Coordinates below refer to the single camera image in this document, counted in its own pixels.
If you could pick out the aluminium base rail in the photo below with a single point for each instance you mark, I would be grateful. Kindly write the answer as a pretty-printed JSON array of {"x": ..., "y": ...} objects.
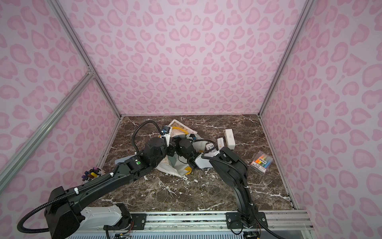
[{"x": 288, "y": 224}]

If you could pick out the white clock orange key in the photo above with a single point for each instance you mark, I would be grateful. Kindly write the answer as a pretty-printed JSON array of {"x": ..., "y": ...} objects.
[{"x": 220, "y": 143}]

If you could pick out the white rectangular digital clock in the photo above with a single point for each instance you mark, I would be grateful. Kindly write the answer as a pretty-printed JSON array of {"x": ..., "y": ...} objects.
[{"x": 229, "y": 139}]

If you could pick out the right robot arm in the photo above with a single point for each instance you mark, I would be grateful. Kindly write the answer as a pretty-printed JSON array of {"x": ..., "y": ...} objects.
[{"x": 229, "y": 166}]

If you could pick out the coloured items left edge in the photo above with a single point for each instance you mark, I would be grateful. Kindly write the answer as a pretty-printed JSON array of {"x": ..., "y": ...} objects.
[{"x": 92, "y": 174}]

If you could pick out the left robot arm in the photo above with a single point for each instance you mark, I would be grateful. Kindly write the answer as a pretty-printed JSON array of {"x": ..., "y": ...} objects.
[{"x": 65, "y": 216}]

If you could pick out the white canvas bag yellow handles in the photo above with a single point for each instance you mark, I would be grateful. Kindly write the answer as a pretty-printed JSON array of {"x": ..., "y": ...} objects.
[{"x": 177, "y": 165}]

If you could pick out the left frame aluminium strut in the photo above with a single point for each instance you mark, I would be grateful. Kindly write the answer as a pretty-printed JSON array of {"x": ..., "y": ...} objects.
[{"x": 20, "y": 158}]

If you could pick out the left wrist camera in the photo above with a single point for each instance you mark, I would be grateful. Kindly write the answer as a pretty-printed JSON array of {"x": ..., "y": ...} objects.
[{"x": 166, "y": 130}]

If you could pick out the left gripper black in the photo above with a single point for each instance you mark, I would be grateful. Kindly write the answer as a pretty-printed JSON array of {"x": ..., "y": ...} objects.
[{"x": 171, "y": 150}]

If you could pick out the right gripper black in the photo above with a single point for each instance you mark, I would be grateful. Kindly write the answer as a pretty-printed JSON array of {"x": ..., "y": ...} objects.
[{"x": 192, "y": 160}]

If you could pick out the clear marker pack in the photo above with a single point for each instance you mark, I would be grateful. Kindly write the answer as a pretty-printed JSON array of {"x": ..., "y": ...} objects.
[{"x": 261, "y": 162}]

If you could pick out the small white digital clock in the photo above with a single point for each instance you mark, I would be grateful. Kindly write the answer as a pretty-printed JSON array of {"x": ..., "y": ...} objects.
[{"x": 210, "y": 147}]

